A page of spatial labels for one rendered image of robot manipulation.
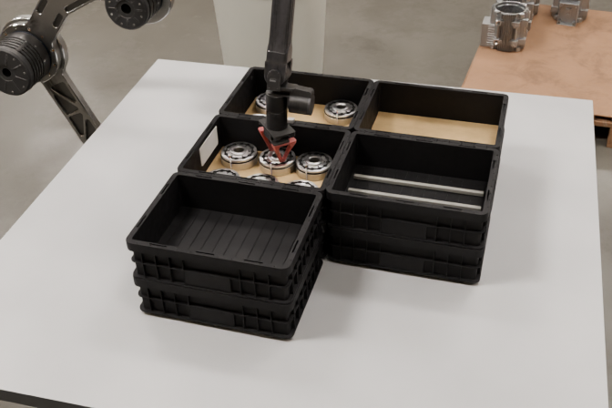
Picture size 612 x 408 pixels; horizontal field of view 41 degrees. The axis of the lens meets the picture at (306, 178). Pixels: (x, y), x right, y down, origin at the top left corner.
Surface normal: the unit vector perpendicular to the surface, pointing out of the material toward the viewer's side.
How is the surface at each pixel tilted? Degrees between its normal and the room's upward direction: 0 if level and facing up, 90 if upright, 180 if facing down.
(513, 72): 0
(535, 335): 0
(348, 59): 0
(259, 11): 94
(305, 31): 94
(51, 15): 90
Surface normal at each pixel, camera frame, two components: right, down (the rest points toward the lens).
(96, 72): -0.03, -0.82
